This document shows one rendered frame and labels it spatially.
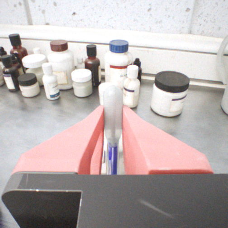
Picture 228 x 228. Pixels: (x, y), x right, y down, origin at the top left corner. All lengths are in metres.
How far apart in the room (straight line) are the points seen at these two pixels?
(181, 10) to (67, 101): 0.34
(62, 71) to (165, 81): 0.23
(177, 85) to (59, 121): 0.23
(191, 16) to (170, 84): 0.22
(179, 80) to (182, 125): 0.09
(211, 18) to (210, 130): 0.27
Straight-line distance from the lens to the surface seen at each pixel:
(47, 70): 0.43
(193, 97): 0.49
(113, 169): 0.16
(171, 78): 0.39
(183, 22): 0.53
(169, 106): 0.39
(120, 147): 0.16
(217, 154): 0.36
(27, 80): 0.46
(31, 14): 0.64
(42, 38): 0.58
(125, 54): 0.43
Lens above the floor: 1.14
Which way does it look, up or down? 38 degrees down
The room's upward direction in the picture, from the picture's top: straight up
